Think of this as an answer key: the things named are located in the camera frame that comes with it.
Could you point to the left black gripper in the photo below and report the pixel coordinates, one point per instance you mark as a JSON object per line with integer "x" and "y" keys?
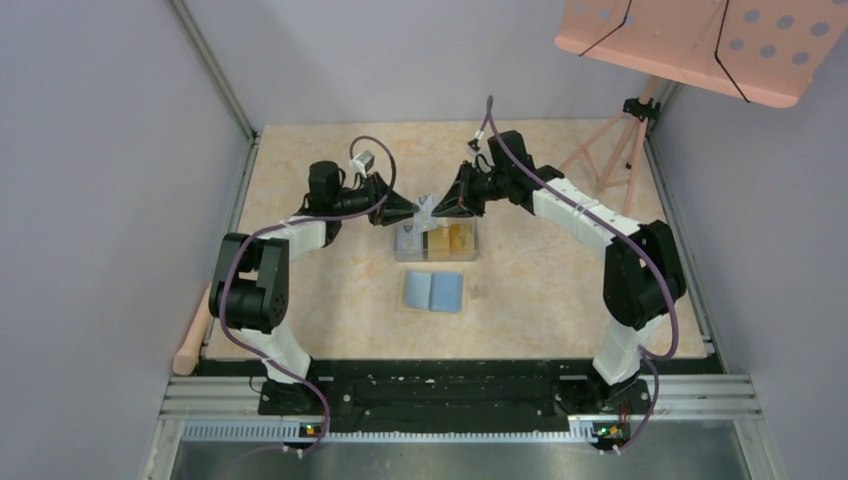
{"x": 395, "y": 208}

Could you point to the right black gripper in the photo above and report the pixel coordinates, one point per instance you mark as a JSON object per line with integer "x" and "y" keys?
{"x": 453, "y": 204}

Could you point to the clear plastic card box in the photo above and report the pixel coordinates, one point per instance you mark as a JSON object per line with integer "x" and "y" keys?
{"x": 444, "y": 222}

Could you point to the grey credit card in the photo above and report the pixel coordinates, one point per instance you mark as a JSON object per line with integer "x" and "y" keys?
{"x": 423, "y": 220}
{"x": 408, "y": 246}

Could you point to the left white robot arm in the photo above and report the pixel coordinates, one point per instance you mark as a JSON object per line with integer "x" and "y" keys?
{"x": 249, "y": 292}

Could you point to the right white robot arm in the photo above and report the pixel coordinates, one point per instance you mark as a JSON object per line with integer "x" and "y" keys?
{"x": 642, "y": 275}

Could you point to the yellow card stack in box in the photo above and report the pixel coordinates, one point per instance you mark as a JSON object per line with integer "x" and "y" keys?
{"x": 456, "y": 242}

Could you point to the pink music stand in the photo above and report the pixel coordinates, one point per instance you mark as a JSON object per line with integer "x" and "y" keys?
{"x": 762, "y": 52}

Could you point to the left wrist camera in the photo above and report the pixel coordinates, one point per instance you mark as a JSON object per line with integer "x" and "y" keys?
{"x": 363, "y": 162}

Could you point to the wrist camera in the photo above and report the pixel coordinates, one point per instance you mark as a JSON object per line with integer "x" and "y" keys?
{"x": 473, "y": 145}
{"x": 363, "y": 162}

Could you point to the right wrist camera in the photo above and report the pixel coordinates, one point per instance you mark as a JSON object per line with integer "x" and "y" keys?
{"x": 473, "y": 145}

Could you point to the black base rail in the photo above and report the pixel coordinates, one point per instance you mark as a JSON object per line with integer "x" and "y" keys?
{"x": 455, "y": 396}

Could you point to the wooden mallet handle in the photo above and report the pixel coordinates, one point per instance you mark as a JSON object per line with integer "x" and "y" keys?
{"x": 187, "y": 355}

